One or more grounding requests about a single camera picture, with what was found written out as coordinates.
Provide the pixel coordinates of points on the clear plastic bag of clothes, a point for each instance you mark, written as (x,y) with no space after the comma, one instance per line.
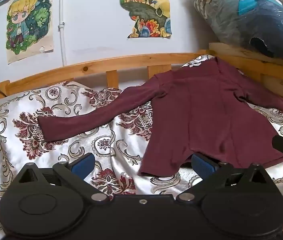
(251,17)

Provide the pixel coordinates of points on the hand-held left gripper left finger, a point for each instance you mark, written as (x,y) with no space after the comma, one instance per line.
(82,164)

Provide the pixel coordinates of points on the maroon long-sleeve shirt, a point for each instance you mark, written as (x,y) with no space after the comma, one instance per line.
(201,110)

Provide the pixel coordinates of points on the wooden bed frame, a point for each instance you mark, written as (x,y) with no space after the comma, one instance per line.
(131,61)

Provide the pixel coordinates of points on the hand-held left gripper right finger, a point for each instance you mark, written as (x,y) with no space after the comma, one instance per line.
(202,166)

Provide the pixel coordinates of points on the colourful landscape wall poster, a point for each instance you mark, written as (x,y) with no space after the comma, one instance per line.
(146,5)

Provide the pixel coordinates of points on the white wall pipe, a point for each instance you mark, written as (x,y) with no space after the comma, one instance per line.
(62,30)

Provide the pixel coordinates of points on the cartoon character wall poster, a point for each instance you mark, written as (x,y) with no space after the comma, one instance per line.
(27,22)

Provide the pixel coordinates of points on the floral patterned satin blanket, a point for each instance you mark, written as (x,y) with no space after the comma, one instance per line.
(56,155)

